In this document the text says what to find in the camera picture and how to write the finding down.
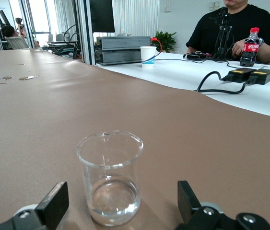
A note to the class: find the seated dark-haired person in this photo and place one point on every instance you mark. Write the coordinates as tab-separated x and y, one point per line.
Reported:
8	31

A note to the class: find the aluminium frame post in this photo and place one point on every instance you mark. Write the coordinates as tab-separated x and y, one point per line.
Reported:
85	36

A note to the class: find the white wall switch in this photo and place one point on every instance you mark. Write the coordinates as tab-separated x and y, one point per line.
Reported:
214	5

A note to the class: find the clear glass beaker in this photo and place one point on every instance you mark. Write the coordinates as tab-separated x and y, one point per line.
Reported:
113	201

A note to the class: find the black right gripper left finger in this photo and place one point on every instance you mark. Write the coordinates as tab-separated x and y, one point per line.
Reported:
55	198

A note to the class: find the black monitor screen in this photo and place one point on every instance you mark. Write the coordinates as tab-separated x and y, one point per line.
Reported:
102	15

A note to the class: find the cola bottle red cap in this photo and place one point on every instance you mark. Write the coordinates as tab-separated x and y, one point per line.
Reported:
250	48

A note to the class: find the red clip lead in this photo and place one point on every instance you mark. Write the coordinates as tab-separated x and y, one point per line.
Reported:
157	40

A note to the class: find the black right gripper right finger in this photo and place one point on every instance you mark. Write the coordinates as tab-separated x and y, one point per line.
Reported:
187	201

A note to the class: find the small black flat device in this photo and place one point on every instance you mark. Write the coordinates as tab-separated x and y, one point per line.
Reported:
194	56

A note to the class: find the white paper cup blue stripe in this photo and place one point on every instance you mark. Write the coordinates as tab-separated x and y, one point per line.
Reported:
148	57

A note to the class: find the black power adapter yellow label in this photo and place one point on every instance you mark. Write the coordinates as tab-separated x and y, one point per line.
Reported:
240	74
261	76

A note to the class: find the green potted plant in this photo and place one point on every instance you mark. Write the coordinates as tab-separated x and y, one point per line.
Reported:
166	40

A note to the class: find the person in black t-shirt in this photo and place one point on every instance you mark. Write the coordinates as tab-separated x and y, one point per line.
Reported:
245	21

